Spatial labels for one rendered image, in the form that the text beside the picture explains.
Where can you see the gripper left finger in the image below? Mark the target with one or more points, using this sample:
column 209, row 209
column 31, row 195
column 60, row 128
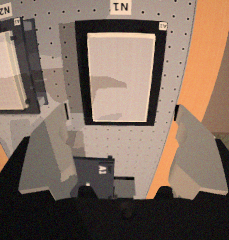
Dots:
column 40, row 170

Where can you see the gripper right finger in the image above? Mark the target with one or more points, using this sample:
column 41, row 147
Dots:
column 200, row 168

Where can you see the grey rectangular base plate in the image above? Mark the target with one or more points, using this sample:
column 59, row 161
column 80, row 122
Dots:
column 137, row 149

